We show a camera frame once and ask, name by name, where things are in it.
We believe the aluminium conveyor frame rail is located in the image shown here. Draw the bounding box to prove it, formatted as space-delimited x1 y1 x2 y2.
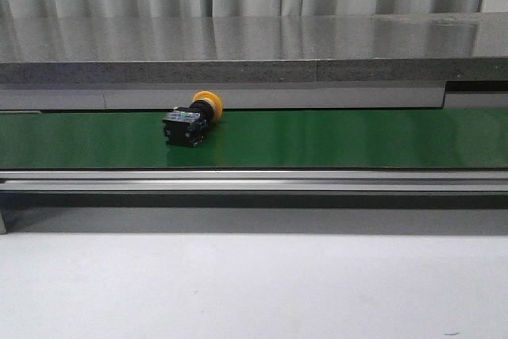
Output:
1 169 507 236

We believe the dark granite counter slab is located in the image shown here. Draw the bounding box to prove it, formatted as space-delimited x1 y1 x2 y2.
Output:
1 13 507 110

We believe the green conveyor belt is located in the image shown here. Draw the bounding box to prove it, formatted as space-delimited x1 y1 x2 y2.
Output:
1 109 507 170

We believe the yellow mushroom push button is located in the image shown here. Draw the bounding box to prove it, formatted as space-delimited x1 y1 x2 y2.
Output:
162 91 223 147

